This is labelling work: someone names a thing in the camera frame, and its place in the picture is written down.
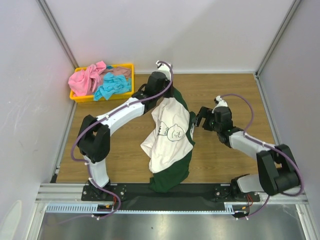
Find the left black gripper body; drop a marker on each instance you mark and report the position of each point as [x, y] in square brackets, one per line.
[168, 93]

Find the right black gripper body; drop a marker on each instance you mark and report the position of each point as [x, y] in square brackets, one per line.
[206, 120]

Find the white green raglan t-shirt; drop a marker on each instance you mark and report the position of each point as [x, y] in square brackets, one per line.
[170, 145]

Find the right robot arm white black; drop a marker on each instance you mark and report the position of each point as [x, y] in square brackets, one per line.
[277, 169]

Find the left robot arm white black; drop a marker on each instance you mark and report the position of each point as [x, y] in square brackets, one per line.
[94, 137]

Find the mauve t-shirt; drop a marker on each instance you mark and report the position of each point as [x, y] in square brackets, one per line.
[119, 70]

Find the cyan t-shirt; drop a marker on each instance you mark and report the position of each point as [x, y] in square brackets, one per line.
[113, 85]

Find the yellow plastic bin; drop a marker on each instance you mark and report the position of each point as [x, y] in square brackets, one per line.
[90, 98]

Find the pink t-shirt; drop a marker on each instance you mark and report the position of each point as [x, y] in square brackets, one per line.
[85, 82]

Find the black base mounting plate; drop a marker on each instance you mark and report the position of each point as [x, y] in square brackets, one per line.
[184, 195]

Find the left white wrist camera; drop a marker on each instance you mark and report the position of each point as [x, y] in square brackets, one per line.
[163, 67]

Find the white slotted cable duct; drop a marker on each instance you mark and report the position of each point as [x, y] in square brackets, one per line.
[106, 208]

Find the right aluminium frame post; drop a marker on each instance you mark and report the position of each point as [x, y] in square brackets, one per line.
[281, 30]

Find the aluminium frame post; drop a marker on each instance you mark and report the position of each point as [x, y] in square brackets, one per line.
[281, 30]
[53, 24]

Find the left aluminium frame post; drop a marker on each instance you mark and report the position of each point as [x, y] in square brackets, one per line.
[53, 24]

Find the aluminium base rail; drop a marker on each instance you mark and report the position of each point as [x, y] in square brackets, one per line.
[72, 192]

